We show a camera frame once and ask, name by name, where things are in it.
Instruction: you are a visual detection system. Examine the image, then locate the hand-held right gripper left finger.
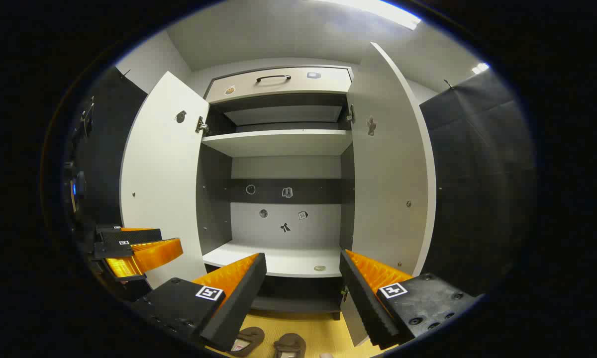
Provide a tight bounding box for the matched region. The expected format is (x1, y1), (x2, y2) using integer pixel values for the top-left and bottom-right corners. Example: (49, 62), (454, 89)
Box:
(129, 253), (268, 352)

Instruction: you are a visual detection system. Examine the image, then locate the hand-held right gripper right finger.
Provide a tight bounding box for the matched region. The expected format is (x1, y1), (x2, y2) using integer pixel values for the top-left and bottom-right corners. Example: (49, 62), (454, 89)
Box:
(339, 249), (481, 350)

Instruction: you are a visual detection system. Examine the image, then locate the brown shoe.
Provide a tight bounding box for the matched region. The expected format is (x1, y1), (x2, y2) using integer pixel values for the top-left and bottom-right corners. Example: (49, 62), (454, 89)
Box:
(274, 333), (306, 358)
(231, 327), (265, 358)

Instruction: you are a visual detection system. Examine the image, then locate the white shoe cabinet door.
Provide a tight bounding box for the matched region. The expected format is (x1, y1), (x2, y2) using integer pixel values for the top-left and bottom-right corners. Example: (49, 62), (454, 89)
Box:
(339, 42), (437, 347)
(120, 71), (210, 289)

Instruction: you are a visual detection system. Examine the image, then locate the beige cabinet drawer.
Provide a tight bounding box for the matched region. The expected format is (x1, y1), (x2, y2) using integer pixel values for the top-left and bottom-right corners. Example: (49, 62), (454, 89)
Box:
(205, 66), (353, 104)

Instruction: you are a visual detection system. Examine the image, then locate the black backdrop cloth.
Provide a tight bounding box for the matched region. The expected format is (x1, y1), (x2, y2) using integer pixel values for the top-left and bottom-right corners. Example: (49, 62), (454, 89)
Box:
(72, 67), (535, 296)

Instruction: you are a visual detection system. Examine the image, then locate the long ceiling light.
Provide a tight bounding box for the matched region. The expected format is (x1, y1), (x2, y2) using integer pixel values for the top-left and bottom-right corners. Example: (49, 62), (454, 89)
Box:
(328, 0), (422, 30)

